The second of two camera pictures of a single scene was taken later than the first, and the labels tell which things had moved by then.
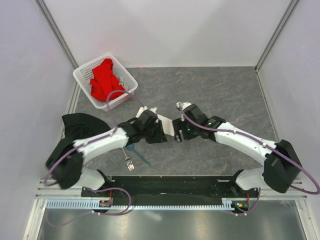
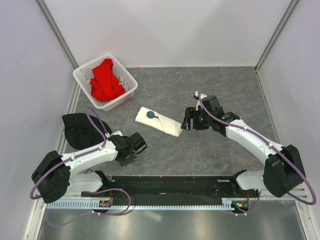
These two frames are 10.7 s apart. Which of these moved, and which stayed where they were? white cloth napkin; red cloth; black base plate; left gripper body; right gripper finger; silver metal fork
Moved: right gripper finger; left gripper body
Stayed: black base plate; silver metal fork; red cloth; white cloth napkin
